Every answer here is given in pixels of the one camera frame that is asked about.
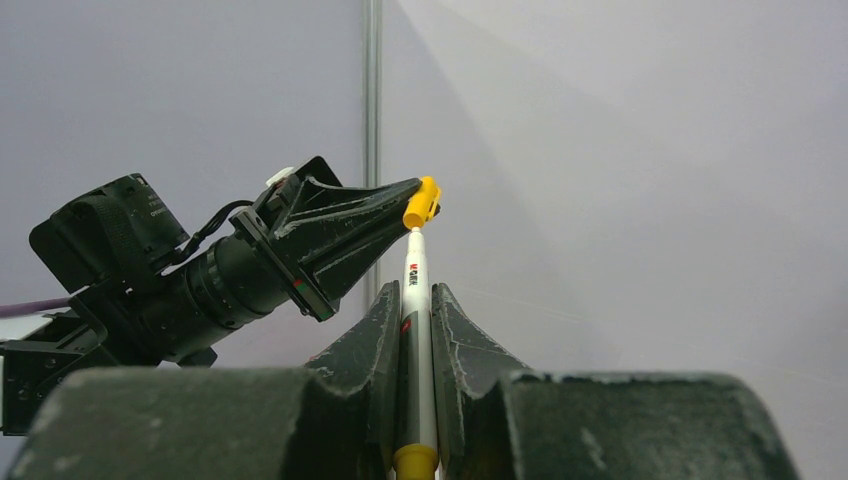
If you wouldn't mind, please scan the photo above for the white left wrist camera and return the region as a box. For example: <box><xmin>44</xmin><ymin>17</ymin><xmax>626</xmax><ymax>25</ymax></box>
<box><xmin>265</xmin><ymin>166</ymin><xmax>295</xmax><ymax>187</ymax></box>

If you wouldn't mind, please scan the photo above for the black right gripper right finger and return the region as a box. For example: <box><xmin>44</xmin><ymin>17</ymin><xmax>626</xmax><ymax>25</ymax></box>
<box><xmin>431</xmin><ymin>283</ymin><xmax>799</xmax><ymax>479</ymax></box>

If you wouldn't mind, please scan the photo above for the white marker pen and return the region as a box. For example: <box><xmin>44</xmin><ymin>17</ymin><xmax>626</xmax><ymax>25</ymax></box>
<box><xmin>393</xmin><ymin>227</ymin><xmax>439</xmax><ymax>479</ymax></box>

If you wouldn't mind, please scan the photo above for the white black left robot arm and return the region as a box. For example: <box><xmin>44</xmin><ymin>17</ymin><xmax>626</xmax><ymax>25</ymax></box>
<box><xmin>1</xmin><ymin>156</ymin><xmax>424</xmax><ymax>436</ymax></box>

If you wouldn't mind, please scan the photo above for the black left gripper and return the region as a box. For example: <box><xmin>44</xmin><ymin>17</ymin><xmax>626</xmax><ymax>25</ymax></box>
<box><xmin>229</xmin><ymin>156</ymin><xmax>422</xmax><ymax>322</ymax></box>

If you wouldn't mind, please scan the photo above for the yellow marker cap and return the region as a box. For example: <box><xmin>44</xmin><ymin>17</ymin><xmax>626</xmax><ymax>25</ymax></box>
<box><xmin>402</xmin><ymin>176</ymin><xmax>442</xmax><ymax>230</ymax></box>

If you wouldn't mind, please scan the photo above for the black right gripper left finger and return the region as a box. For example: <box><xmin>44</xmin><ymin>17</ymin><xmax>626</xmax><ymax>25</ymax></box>
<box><xmin>3</xmin><ymin>282</ymin><xmax>401</xmax><ymax>479</ymax></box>

